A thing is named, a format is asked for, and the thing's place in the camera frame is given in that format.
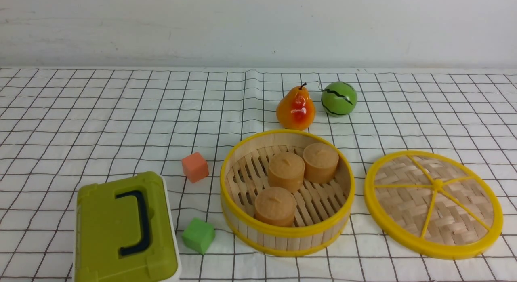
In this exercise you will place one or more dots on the tan cylindrical cake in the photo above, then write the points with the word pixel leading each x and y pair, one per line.
pixel 275 206
pixel 321 161
pixel 286 170

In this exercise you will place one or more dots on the tan cylindrical cake front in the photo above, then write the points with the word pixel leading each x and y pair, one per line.
pixel 275 206

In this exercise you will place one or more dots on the green toy watermelon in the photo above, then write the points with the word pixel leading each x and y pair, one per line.
pixel 339 99

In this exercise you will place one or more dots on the green foam cube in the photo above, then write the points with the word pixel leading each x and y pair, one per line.
pixel 198 235

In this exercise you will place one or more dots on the tan cylindrical cake back left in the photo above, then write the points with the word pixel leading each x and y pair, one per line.
pixel 286 170

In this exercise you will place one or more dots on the orange foam cube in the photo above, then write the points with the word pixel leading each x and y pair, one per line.
pixel 195 167

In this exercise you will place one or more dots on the tan cylindrical cake back right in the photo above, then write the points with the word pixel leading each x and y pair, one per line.
pixel 321 161

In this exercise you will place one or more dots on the bamboo steamer basket yellow rims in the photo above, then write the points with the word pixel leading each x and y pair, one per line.
pixel 322 210

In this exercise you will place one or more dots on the green lidded white toolbox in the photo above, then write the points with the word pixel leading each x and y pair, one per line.
pixel 125 233

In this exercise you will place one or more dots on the orange toy pear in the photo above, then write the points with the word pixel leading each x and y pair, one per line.
pixel 296 110

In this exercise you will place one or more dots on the white black-grid tablecloth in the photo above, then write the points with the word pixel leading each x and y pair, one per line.
pixel 61 129

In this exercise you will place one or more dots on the woven bamboo steamer lid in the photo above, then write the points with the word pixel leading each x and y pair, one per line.
pixel 433 205

